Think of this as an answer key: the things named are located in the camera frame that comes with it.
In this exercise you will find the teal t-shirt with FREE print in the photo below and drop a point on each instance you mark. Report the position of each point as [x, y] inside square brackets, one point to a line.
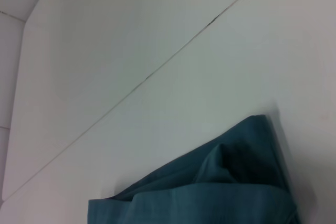
[197, 182]

